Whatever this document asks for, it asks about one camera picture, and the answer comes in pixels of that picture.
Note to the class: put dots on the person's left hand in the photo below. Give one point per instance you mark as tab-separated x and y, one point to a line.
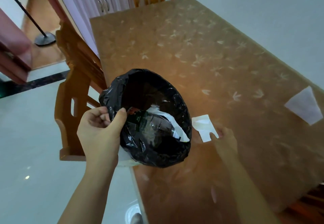
97	142

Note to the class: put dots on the person's right hand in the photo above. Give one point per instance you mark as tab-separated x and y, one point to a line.
226	144

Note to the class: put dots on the person's left thumb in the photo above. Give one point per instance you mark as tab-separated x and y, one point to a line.
118	121

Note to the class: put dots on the person's right fingers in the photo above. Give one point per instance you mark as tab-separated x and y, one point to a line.
219	134

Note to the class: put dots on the white trash bin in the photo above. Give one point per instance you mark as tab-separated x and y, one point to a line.
126	159

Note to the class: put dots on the black garbage bag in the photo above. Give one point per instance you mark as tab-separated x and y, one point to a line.
141	84

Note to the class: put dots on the person's left forearm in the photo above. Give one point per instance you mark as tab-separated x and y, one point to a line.
88	196

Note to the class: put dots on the person's right forearm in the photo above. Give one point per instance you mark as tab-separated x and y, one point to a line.
249	193

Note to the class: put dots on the small white paper piece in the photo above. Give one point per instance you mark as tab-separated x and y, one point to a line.
203	126

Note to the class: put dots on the dark crumpled wrapper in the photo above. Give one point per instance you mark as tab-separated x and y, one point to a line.
149	126

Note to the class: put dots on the white plastic scrap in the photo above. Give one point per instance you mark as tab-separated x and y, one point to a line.
172	122

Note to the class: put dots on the brown floral tablecloth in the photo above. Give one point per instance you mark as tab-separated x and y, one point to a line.
202	54

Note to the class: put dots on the large white paper piece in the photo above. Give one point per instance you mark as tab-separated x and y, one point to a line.
303	106

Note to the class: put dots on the person's grey shoe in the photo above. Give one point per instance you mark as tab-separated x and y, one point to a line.
136	218

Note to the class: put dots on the black floor lamp stand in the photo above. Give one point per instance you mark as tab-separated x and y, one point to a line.
44	39

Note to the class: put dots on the white door cabinet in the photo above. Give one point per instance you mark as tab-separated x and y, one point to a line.
86	1

